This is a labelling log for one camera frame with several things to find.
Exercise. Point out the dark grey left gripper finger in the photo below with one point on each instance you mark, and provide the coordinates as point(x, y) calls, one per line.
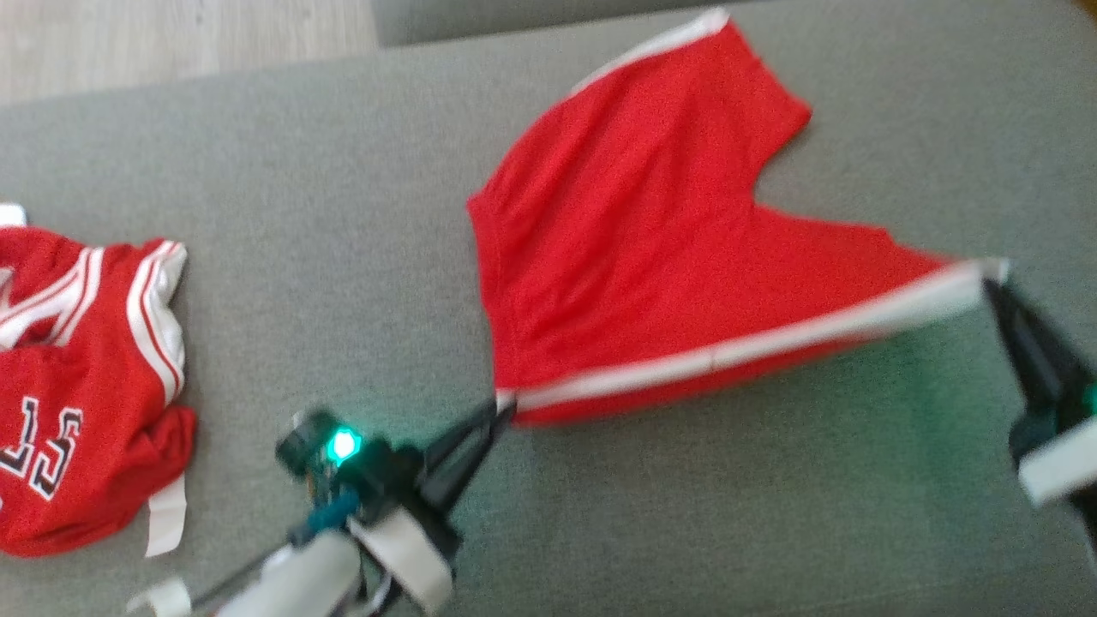
point(480, 463)
point(463, 441)

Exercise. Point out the left gripper body with white band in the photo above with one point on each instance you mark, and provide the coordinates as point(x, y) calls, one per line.
point(390, 484)

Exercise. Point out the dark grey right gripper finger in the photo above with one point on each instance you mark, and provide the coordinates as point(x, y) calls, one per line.
point(1024, 360)
point(1058, 364)

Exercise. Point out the right gripper body with white band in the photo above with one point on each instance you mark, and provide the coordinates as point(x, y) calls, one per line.
point(1063, 463)

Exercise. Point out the red shorts with white stripe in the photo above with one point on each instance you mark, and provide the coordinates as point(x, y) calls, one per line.
point(643, 257)

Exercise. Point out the red basketball jersey with lettering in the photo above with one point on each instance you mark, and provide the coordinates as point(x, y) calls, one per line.
point(77, 428)

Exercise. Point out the large grey fabric sofa seat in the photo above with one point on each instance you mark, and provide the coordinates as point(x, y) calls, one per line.
point(343, 214)

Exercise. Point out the small grey fabric sofa section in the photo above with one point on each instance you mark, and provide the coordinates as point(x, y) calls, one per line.
point(514, 17)

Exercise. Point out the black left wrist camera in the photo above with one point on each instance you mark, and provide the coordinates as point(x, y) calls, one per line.
point(302, 446)

